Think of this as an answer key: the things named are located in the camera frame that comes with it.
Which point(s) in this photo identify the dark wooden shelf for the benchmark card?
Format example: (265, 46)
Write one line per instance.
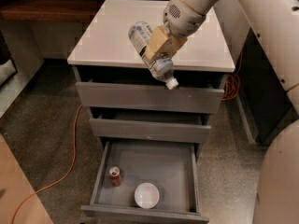
(50, 10)

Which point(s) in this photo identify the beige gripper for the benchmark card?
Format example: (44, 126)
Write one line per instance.
(183, 19)

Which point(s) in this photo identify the red soda can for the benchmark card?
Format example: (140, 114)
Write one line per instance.
(115, 176)

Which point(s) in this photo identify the clear blue plastic bottle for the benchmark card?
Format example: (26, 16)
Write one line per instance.
(162, 67)

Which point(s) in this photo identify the grey bottom drawer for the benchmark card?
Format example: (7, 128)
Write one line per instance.
(171, 167)

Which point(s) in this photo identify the grey middle drawer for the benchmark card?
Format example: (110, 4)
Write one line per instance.
(150, 125)

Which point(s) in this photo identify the grey top drawer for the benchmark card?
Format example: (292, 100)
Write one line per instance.
(198, 92)

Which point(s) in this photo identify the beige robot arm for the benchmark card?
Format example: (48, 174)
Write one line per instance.
(275, 23)

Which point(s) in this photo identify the white bowl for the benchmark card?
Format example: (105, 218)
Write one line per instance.
(147, 195)

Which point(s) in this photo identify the grey drawer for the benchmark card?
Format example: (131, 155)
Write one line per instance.
(171, 167)
(198, 92)
(150, 125)

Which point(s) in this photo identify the white cabinet counter top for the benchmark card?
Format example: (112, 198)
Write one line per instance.
(106, 42)

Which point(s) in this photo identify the dark chair with cushion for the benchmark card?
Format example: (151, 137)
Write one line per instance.
(8, 68)

